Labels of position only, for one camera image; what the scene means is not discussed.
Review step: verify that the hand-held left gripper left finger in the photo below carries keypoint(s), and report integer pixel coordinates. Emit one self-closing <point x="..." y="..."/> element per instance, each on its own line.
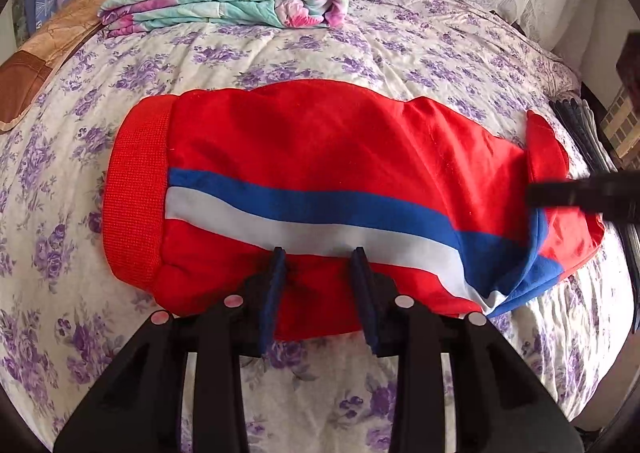
<point x="274" y="298"/>

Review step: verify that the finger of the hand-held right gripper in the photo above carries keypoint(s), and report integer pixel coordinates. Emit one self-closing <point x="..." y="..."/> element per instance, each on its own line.
<point x="575" y="193"/>

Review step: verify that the brown checkered box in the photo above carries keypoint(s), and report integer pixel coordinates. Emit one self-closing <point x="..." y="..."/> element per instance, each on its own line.
<point x="622" y="103"/>

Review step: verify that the red striped sweater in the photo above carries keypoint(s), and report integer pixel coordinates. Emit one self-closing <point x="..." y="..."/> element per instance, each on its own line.
<point x="320" y="193"/>

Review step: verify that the dark striped cloth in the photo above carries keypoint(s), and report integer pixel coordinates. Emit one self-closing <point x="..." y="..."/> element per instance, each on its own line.
<point x="582" y="128"/>

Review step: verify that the purple floral bed sheet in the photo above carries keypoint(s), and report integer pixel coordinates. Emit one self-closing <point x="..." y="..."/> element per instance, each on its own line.
<point x="75" y="213"/>

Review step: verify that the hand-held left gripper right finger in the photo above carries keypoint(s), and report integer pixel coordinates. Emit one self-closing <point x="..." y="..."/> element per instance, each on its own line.
<point x="365" y="298"/>

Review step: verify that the brown patchwork pillow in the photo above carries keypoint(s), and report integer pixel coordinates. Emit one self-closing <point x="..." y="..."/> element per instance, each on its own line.
<point x="50" y="53"/>

